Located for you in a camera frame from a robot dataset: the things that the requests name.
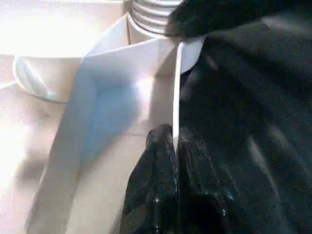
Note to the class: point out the white plastic table leg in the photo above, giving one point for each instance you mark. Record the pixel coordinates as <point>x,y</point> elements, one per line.
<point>151,14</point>

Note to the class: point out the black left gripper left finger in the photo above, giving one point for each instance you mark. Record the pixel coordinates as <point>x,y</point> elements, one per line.
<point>153,190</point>

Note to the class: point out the white plastic table top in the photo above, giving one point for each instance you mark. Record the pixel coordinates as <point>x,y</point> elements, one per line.
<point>85,97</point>

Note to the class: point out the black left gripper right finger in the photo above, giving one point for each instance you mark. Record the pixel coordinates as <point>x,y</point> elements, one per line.
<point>204,200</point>

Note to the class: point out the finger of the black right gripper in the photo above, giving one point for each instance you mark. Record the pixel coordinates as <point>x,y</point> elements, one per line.
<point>214,14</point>

